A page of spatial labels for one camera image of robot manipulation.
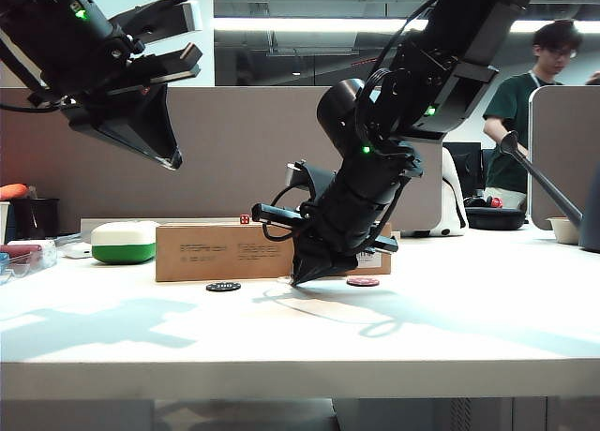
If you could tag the black computer monitor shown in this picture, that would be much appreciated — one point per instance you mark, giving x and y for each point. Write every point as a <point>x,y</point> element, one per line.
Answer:
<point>469,164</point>

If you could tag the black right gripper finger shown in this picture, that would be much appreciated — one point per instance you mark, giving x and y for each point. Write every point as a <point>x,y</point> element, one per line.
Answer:
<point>340,266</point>
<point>307,264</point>

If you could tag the red poker chip stack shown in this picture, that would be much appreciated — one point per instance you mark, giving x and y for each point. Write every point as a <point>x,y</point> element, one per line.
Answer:
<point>21,251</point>

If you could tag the small white earbud case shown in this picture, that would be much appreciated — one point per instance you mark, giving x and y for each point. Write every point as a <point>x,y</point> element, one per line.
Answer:
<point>77,250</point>

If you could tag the black poker chip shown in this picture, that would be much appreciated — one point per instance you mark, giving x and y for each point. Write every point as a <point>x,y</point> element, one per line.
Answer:
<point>223,287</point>

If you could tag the orange object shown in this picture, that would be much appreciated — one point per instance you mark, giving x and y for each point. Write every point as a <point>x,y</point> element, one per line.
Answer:
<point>13,191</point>

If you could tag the blue poker chip stack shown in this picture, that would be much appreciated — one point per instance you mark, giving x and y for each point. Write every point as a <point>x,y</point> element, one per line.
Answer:
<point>4,262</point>

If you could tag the wide grey desk partition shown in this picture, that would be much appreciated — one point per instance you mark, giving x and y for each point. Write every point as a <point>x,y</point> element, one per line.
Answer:
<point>234,145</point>

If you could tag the white poker chip stack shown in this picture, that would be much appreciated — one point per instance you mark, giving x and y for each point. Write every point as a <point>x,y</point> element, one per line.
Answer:
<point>47,248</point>

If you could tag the person in green shirt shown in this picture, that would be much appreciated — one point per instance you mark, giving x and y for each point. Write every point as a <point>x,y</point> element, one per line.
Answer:
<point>508,108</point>

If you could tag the clear plastic chip case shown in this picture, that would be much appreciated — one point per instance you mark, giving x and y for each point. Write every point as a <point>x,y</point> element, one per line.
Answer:
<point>33,267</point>

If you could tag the dark grey watering can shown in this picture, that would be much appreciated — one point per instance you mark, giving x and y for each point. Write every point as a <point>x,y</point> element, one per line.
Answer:
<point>544,182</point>

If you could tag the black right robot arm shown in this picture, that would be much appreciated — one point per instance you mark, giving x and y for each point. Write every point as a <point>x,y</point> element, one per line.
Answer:
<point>450,51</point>

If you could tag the brown cardboard rectangular box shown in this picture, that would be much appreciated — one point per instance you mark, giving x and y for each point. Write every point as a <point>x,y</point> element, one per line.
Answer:
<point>211,253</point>

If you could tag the black zip case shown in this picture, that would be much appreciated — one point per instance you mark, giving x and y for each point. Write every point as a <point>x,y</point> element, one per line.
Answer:
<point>494,218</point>

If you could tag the black cup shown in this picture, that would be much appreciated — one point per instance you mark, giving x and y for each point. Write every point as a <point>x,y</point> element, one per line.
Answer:
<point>37,219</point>

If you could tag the white and black plastic device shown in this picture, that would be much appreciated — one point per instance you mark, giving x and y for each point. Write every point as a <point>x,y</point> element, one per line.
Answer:
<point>452,201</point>

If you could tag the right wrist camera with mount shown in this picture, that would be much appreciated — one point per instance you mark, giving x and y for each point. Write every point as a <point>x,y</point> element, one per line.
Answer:
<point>304,178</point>

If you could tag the small red die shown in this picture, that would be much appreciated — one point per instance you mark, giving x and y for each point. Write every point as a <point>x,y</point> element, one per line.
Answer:
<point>244,218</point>

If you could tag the red and black headphones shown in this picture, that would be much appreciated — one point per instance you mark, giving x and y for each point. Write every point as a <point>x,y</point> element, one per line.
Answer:
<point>493,200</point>

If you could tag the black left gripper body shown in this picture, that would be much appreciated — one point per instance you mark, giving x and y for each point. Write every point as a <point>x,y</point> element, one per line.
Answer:
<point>140,70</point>

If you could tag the white and green lidded container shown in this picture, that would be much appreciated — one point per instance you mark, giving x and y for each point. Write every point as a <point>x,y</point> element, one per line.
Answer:
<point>123,243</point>

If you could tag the long ceiling light bar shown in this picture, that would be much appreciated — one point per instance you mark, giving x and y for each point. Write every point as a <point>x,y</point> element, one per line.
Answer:
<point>304,25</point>

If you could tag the white paper bowl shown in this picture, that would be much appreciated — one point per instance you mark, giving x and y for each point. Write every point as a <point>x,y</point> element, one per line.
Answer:
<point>565,232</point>

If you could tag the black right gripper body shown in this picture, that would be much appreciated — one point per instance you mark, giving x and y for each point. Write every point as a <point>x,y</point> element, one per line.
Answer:
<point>361,201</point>

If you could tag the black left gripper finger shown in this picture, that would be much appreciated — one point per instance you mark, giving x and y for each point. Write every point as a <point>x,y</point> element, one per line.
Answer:
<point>154,126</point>
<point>117,143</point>

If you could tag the narrow grey desk partition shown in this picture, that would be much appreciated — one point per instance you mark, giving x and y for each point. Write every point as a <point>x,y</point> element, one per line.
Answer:
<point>562,159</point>

